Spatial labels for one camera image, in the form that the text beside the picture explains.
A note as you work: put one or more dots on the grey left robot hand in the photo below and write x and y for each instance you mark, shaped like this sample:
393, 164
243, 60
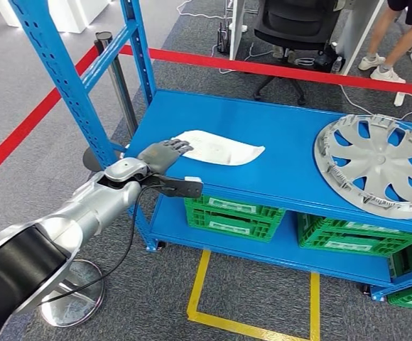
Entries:
158, 157

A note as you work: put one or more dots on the thin black pole stand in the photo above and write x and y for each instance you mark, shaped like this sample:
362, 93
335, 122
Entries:
92, 162

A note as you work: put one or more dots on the grey wheel hubcap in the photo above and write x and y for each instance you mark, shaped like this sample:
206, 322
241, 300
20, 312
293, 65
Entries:
376, 164

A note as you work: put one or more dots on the black office chair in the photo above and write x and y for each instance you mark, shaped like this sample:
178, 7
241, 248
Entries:
295, 26

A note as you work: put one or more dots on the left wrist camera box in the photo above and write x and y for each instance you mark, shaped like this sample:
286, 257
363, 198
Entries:
181, 188

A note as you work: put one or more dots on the blue metal shelf rack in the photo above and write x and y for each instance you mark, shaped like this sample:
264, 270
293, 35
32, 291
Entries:
281, 136

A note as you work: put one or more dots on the clear water bottle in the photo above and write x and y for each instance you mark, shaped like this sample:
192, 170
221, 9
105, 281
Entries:
336, 65

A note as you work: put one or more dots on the person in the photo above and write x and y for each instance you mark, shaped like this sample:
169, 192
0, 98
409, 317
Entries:
387, 73

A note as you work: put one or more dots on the white curved plastic part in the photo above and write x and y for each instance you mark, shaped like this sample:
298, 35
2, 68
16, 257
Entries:
223, 150

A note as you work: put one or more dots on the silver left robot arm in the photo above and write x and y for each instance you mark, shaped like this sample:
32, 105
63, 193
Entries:
85, 207

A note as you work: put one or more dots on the white power strip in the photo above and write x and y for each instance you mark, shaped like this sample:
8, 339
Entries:
399, 99

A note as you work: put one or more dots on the chrome stanchion post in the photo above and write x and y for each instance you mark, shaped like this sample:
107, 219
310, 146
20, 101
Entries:
78, 301
121, 89

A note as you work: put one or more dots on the black router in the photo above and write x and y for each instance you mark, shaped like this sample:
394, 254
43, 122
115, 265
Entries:
223, 40

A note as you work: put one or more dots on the white platform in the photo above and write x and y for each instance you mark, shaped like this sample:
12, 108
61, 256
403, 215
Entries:
67, 14

